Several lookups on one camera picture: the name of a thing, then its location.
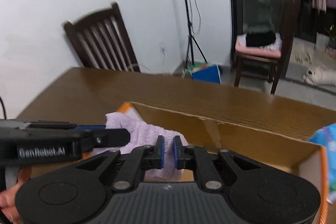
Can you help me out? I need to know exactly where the lilac fluffy towel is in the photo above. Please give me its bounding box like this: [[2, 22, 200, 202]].
[[106, 112, 188, 181]]

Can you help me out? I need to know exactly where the left hand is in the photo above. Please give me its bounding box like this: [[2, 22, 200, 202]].
[[1, 182, 23, 223]]

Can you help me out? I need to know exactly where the blue colourful box on floor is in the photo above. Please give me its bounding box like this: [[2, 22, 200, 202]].
[[184, 63, 221, 84]]

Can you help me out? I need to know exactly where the dark wooden slatted chair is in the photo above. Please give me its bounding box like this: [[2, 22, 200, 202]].
[[63, 2, 140, 72]]

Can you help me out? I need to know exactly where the black light stand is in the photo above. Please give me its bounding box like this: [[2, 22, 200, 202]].
[[184, 0, 208, 70]]

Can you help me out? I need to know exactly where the wooden chair with pink cushion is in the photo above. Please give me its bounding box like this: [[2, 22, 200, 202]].
[[234, 0, 300, 94]]

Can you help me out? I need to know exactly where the black item on cushion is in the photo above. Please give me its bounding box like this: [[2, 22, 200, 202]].
[[245, 31, 276, 48]]

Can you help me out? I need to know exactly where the blue patterned tissue pack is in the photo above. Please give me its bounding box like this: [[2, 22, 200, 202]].
[[307, 122, 336, 204]]

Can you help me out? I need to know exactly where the white dog lying on floor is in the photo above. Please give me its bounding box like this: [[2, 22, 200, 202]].
[[302, 67, 336, 86]]

